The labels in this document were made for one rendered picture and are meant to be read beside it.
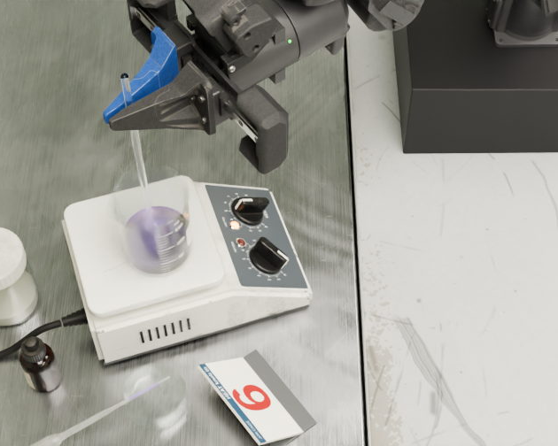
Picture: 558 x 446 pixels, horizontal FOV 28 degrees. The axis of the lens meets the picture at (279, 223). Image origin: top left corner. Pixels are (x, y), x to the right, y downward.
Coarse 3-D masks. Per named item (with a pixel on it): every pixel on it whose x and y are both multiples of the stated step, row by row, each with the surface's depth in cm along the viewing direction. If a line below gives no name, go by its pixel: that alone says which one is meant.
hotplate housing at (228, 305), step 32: (64, 224) 101; (224, 256) 98; (224, 288) 96; (256, 288) 97; (288, 288) 99; (64, 320) 98; (96, 320) 94; (128, 320) 95; (160, 320) 96; (192, 320) 97; (224, 320) 99; (256, 320) 102; (128, 352) 98
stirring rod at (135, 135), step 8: (120, 80) 80; (128, 80) 80; (128, 88) 80; (128, 96) 81; (128, 104) 82; (136, 136) 85; (136, 144) 86; (136, 152) 86; (136, 160) 87; (144, 176) 89; (144, 184) 90; (144, 192) 91; (144, 200) 92; (144, 208) 93; (152, 216) 94; (152, 224) 95
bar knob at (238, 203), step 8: (240, 200) 101; (248, 200) 102; (256, 200) 102; (264, 200) 103; (232, 208) 102; (240, 208) 102; (248, 208) 102; (256, 208) 103; (264, 208) 103; (240, 216) 102; (248, 216) 102; (256, 216) 103; (248, 224) 102; (256, 224) 103
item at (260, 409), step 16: (224, 368) 97; (240, 368) 98; (224, 384) 95; (240, 384) 96; (256, 384) 97; (240, 400) 94; (256, 400) 95; (272, 400) 97; (256, 416) 94; (272, 416) 95; (272, 432) 93; (288, 432) 94
